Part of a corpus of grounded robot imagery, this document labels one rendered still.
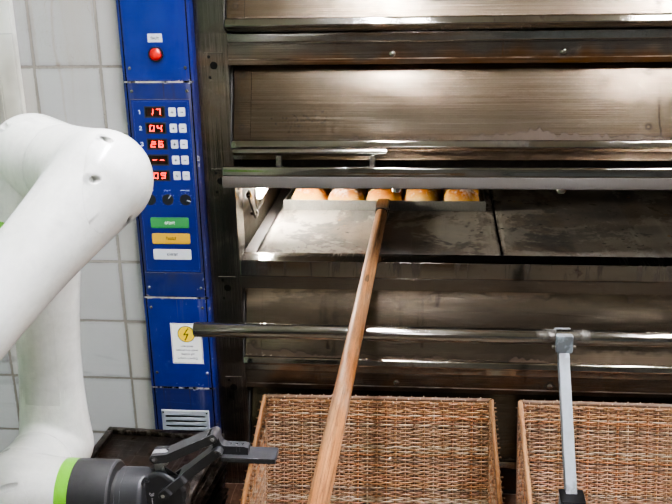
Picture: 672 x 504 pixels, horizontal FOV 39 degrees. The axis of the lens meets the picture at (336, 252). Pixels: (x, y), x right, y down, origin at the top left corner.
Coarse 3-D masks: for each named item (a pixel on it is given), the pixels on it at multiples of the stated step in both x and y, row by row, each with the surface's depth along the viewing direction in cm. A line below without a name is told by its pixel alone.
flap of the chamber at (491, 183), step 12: (228, 180) 201; (240, 180) 201; (252, 180) 201; (264, 180) 200; (276, 180) 200; (288, 180) 200; (300, 180) 200; (312, 180) 199; (324, 180) 199; (336, 180) 199; (348, 180) 198; (360, 180) 198; (372, 180) 198; (384, 180) 198; (396, 180) 197; (408, 180) 197; (420, 180) 197; (432, 180) 197; (444, 180) 196; (456, 180) 196; (468, 180) 196; (480, 180) 196; (492, 180) 195; (504, 180) 195; (516, 180) 195; (528, 180) 195; (540, 180) 194; (552, 180) 194; (564, 180) 194; (576, 180) 194; (588, 180) 193; (600, 180) 193; (612, 180) 193; (624, 180) 193; (636, 180) 192; (648, 180) 192; (660, 180) 192
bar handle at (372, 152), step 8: (232, 152) 204; (240, 152) 204; (248, 152) 204; (256, 152) 203; (264, 152) 203; (272, 152) 203; (280, 152) 203; (288, 152) 203; (296, 152) 202; (304, 152) 202; (312, 152) 202; (320, 152) 202; (328, 152) 202; (336, 152) 202; (344, 152) 201; (352, 152) 201; (360, 152) 201; (368, 152) 201; (376, 152) 201; (384, 152) 201; (280, 160) 203
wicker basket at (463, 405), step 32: (288, 416) 229; (320, 416) 228; (352, 416) 227; (384, 416) 226; (416, 416) 226; (448, 416) 225; (480, 416) 224; (288, 448) 229; (352, 448) 228; (384, 448) 227; (416, 448) 227; (448, 448) 226; (480, 448) 225; (256, 480) 216; (352, 480) 228; (384, 480) 228; (416, 480) 227; (448, 480) 226; (480, 480) 225
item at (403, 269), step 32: (256, 256) 225; (288, 256) 224; (320, 256) 224; (352, 256) 223; (384, 256) 223; (416, 256) 222; (448, 256) 222; (480, 256) 221; (512, 256) 221; (544, 256) 220
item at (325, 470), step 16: (384, 224) 240; (368, 256) 214; (368, 272) 204; (368, 288) 196; (368, 304) 190; (352, 320) 180; (352, 336) 173; (352, 352) 167; (352, 368) 162; (336, 384) 156; (352, 384) 157; (336, 400) 150; (336, 416) 145; (336, 432) 141; (320, 448) 138; (336, 448) 137; (320, 464) 133; (336, 464) 134; (320, 480) 129; (320, 496) 125
